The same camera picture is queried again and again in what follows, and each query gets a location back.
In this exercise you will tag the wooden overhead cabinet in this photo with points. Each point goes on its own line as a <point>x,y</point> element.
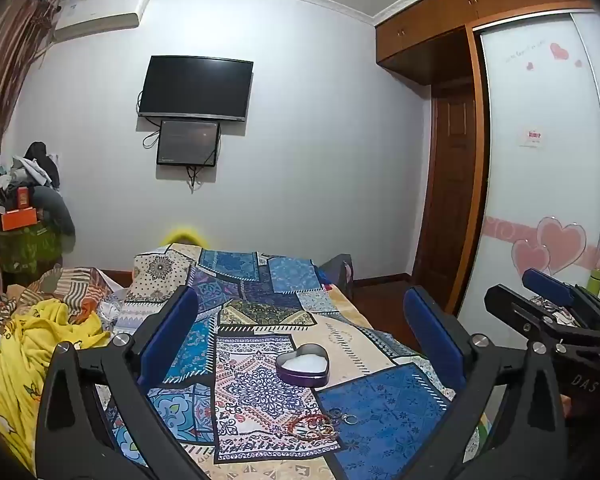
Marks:
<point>430,30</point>

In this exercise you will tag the striped brown curtain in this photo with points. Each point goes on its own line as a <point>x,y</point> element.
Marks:
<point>7,85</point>

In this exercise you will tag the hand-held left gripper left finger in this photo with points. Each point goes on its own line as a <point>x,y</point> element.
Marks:
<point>167,335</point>

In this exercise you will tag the black wall television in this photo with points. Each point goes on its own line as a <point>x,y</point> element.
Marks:
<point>195,87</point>

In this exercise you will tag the brown wooden door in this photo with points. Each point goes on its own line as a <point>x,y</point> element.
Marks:
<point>450,185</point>

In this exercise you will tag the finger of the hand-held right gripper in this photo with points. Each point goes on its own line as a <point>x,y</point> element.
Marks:
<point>550,285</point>
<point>515,310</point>

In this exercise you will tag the white air conditioner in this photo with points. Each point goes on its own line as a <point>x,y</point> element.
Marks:
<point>100,15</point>

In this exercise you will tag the pile of clothes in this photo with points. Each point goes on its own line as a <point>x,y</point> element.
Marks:
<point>32,172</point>

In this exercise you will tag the small black wall monitor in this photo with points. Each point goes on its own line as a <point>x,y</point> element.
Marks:
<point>187,142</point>

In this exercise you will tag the orange box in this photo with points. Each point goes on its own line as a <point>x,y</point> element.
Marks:
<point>19,219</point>

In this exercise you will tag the patchwork printed bedspread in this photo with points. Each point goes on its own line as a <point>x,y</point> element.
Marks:
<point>260,305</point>

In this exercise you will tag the green patterned cloth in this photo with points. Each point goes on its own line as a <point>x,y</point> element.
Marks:
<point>27,250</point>

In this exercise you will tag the white heart-print sliding door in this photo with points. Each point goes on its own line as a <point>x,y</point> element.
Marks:
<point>540,110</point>

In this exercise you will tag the striped quilt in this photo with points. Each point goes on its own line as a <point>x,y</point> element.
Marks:
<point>75,287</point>

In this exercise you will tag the dark bag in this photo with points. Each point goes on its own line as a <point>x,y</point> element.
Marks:
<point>339,272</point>

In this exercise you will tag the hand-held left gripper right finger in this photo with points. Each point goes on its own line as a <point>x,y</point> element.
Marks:
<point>432,335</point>

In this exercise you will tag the green bottle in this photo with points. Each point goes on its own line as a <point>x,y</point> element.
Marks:
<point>596,281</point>

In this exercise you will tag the yellow blanket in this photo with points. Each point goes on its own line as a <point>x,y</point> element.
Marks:
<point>25,360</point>

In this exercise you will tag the purple heart-shaped tin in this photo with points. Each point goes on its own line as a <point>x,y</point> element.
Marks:
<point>302,377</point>

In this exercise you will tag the yellow round object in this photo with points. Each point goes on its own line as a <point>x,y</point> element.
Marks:
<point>182,236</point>

